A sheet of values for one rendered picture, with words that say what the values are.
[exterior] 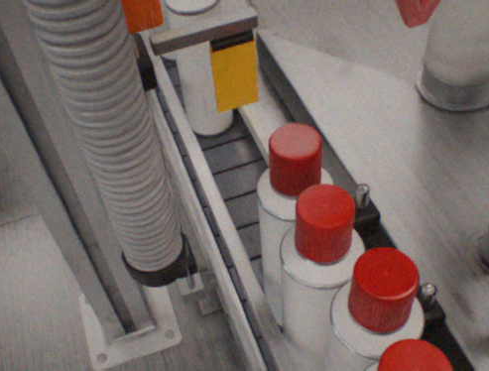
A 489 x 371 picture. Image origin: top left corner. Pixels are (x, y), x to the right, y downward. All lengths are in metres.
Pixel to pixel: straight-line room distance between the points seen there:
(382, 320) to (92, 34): 0.20
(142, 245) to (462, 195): 0.40
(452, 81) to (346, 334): 0.40
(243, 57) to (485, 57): 0.33
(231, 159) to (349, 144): 0.13
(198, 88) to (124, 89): 0.39
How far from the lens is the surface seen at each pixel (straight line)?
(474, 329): 0.54
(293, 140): 0.36
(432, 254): 0.57
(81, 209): 0.44
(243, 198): 0.60
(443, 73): 0.68
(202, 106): 0.63
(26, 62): 0.35
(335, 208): 0.33
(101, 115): 0.23
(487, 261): 0.57
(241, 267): 0.45
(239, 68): 0.40
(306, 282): 0.35
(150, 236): 0.28
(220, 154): 0.64
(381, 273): 0.31
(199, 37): 0.37
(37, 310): 0.64
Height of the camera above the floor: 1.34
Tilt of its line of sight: 51 degrees down
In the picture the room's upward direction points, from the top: 9 degrees counter-clockwise
